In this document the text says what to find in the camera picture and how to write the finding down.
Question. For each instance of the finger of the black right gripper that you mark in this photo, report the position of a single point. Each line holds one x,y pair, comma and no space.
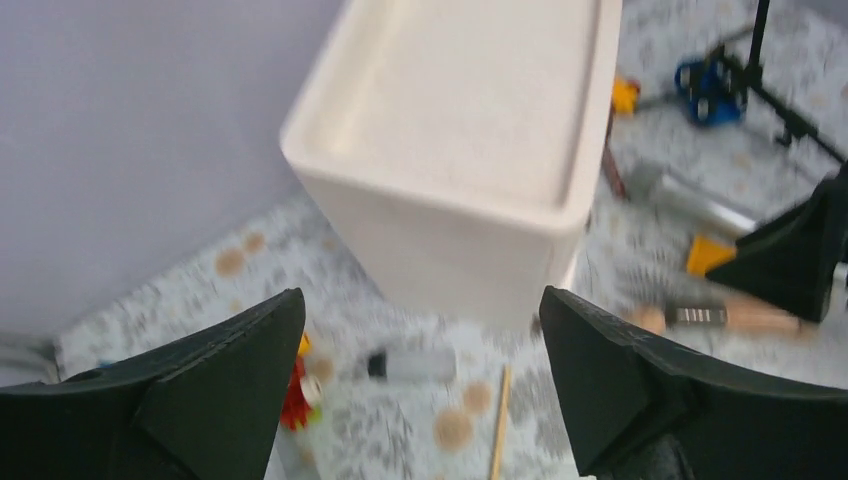
798,260

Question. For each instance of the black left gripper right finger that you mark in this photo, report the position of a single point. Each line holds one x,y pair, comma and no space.
627,396

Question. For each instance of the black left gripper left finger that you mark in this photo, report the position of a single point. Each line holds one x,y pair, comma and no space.
205,406

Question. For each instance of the white drawer organizer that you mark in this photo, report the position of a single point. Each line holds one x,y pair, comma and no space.
455,146

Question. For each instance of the beige makeup sponge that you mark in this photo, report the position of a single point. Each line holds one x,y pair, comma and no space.
649,318

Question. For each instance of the gold thin makeup pencil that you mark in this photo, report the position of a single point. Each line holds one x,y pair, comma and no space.
501,424

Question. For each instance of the beige foundation bottle grey cap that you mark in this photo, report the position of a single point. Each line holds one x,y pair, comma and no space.
739,314

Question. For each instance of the orange white cream tube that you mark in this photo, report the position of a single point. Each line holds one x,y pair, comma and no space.
706,253

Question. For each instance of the red green white brick toy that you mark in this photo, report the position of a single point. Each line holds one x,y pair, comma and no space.
302,404

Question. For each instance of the silver toy microphone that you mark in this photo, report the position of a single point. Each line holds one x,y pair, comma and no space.
664,188

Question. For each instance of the blue toy brick car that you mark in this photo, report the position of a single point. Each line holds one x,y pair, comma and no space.
712,94

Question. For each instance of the red lip gloss tube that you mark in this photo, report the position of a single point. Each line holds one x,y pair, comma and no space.
608,163

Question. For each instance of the clear bottle black cap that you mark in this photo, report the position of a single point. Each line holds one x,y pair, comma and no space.
413,366

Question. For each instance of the yellow red toy brick car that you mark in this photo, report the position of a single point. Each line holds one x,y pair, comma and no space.
625,95

